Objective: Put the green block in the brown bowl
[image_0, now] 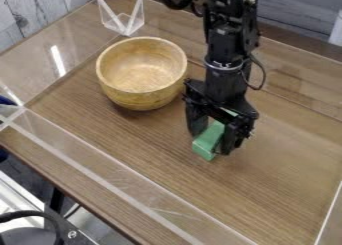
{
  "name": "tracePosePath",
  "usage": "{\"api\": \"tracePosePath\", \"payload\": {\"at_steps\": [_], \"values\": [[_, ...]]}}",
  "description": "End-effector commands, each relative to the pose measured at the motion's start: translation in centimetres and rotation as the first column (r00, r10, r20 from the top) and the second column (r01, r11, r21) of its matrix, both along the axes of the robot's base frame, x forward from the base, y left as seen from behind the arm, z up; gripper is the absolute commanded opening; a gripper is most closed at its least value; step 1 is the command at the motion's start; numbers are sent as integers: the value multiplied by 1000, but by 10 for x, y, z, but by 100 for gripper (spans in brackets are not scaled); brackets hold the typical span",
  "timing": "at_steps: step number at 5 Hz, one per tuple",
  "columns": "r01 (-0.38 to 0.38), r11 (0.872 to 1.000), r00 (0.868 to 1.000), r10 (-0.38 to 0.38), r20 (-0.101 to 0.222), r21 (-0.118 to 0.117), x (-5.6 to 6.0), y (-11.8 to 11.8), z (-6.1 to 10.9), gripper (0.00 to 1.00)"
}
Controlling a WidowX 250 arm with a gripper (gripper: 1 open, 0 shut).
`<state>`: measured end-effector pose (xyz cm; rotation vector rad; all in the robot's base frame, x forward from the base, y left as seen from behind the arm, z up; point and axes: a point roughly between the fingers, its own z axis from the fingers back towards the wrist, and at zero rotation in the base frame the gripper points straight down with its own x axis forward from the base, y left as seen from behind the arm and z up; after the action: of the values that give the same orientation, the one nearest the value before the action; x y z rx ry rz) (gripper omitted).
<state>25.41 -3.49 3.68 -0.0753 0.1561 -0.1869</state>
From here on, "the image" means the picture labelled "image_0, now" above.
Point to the black metal base plate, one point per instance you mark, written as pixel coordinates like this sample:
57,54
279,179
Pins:
72,233

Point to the clear acrylic front wall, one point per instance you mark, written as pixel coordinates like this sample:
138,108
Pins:
138,207

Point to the green rectangular block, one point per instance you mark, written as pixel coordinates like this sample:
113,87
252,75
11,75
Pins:
206,142

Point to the light wooden bowl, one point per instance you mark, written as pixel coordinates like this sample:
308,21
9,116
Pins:
141,72

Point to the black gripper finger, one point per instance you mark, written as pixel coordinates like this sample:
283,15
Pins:
236,133
197,119

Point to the black table leg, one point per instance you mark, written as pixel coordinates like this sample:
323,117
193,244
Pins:
57,200

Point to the clear acrylic corner bracket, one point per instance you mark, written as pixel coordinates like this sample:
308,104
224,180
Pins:
122,23

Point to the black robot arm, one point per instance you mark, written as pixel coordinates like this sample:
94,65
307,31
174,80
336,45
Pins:
232,33

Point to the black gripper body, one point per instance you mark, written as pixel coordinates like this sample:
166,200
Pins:
221,92

